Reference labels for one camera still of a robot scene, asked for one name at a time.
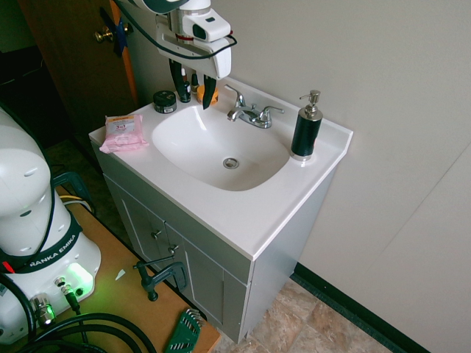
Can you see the white paper scrap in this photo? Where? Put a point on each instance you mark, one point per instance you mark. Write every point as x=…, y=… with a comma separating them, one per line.
x=120, y=274

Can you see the black round jar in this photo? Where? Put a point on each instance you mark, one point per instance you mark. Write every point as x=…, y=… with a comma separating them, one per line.
x=165, y=102

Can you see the brass door knob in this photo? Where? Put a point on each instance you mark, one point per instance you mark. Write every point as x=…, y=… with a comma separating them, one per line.
x=103, y=35

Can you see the chrome sink drain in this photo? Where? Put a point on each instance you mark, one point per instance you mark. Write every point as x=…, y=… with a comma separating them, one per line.
x=231, y=163

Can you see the brown wooden door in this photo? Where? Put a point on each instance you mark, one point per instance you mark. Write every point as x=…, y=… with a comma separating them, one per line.
x=81, y=73

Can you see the green hex key set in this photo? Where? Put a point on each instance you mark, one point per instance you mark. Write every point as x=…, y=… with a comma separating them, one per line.
x=184, y=332

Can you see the orange round container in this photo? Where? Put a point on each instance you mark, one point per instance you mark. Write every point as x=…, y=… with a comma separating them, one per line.
x=215, y=96

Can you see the grey vanity cabinet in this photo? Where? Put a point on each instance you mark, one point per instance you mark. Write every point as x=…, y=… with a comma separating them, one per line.
x=206, y=276

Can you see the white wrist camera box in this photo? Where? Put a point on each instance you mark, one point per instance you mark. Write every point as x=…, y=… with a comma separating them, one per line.
x=211, y=24

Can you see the black chrome soap dispenser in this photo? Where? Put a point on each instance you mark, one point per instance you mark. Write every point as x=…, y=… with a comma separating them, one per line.
x=306, y=132

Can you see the white sink countertop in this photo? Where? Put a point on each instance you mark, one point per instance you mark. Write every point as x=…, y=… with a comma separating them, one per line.
x=228, y=217

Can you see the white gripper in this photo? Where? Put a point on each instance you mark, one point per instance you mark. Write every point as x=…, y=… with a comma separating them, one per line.
x=191, y=51

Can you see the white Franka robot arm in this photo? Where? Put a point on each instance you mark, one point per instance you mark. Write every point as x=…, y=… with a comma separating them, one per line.
x=25, y=191

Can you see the black baseboard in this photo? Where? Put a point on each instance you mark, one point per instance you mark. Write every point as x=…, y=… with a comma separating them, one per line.
x=368, y=312

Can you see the small bottle with black cap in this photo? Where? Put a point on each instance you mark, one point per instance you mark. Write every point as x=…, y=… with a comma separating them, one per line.
x=194, y=84

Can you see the blue tape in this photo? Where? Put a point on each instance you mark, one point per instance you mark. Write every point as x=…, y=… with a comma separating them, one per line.
x=119, y=33

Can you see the pink wipes pack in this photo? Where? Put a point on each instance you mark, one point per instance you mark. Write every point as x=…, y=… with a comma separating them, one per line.
x=124, y=134

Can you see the metal cabinet knob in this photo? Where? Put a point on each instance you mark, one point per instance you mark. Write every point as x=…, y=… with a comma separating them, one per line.
x=173, y=249
x=157, y=234

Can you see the dark small bottle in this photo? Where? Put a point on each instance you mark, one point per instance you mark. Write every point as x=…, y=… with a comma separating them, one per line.
x=185, y=92

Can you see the dark green C-clamp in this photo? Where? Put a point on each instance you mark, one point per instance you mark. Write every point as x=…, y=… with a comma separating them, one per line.
x=151, y=281

